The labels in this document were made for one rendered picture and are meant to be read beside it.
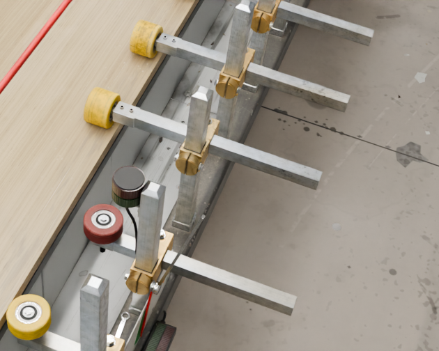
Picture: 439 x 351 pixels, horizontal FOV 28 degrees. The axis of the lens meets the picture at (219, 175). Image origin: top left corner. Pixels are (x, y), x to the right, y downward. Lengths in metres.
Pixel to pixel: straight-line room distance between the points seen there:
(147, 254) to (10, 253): 0.26
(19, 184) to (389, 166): 1.73
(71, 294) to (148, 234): 0.41
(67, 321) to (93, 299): 0.58
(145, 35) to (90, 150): 0.32
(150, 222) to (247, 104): 0.77
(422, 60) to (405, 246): 0.97
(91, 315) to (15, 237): 0.37
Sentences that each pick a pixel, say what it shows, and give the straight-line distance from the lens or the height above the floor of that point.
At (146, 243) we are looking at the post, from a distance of 1.67.
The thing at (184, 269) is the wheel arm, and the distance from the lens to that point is 1.77.
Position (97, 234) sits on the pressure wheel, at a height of 0.91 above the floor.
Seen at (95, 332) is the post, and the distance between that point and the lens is 1.48.
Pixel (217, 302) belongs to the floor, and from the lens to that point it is 2.75.
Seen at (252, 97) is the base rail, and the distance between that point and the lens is 2.33.
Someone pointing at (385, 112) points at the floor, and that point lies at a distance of 3.42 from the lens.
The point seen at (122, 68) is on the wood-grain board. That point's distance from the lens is 2.07.
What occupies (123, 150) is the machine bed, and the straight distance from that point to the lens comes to 2.11.
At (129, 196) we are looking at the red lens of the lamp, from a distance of 1.56.
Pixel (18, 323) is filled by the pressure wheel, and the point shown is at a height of 0.91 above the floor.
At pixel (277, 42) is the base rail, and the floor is 0.70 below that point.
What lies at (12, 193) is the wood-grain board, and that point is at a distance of 1.82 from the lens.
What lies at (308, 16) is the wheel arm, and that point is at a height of 0.96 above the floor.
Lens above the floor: 2.32
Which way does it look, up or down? 50 degrees down
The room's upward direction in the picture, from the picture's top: 11 degrees clockwise
